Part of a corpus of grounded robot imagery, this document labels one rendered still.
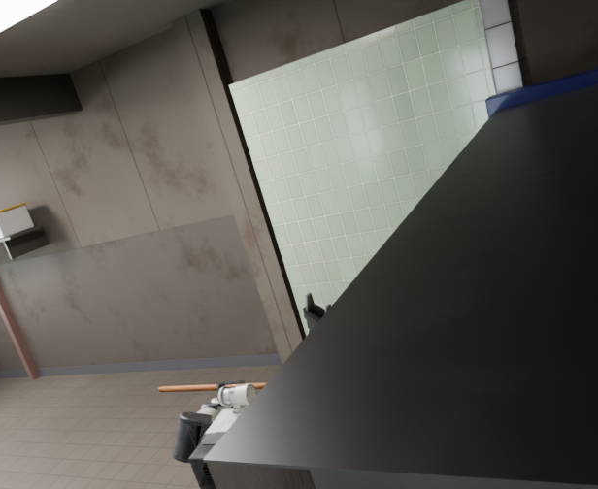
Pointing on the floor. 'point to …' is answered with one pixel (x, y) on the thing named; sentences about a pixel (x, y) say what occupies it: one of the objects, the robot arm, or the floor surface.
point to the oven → (470, 329)
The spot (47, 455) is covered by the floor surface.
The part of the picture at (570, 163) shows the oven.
